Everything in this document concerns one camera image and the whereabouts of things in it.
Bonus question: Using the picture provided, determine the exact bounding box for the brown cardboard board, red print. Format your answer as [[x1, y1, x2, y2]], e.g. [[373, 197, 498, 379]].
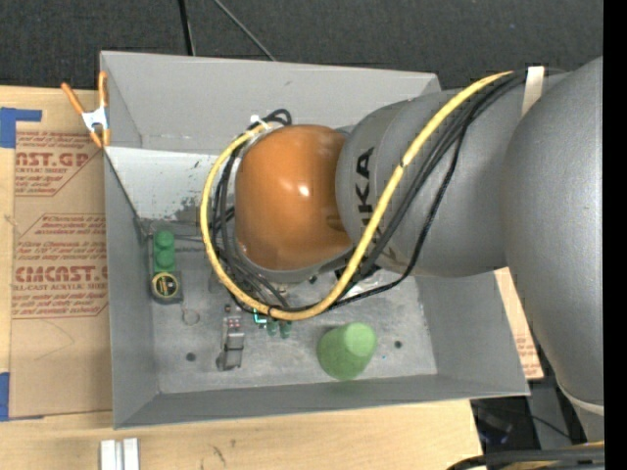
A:
[[0, 84, 545, 423]]

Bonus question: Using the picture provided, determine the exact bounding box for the black and yellow tape measure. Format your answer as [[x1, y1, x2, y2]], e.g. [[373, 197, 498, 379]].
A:
[[149, 270, 184, 305]]

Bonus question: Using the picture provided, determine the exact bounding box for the green plastic cup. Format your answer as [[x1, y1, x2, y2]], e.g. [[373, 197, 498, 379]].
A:
[[315, 321, 378, 382]]

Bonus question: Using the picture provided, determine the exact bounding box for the grey metal bin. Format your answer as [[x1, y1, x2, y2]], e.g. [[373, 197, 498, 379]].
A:
[[99, 50, 532, 430]]

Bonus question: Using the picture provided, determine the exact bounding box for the green toy building block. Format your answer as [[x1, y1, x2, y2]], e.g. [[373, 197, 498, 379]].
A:
[[153, 229, 177, 274]]

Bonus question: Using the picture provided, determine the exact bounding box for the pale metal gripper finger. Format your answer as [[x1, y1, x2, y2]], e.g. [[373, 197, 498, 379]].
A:
[[218, 315, 247, 372]]

